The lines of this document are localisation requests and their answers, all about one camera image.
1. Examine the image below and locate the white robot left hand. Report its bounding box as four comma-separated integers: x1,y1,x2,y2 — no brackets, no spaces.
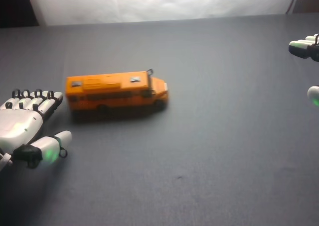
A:
0,88,73,169

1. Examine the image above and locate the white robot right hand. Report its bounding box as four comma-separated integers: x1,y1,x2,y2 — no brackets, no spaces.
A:
288,33,319,108

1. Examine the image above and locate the yellow toy school bus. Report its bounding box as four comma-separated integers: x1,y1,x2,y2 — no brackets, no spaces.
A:
65,69,170,123

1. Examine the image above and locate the dark panel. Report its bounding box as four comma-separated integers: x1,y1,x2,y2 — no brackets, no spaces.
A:
0,0,40,29

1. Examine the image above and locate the grey table cloth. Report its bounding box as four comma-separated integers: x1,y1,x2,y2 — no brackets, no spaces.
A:
0,13,319,226

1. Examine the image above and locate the white backdrop sheet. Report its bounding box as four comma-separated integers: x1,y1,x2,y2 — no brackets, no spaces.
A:
24,0,319,26

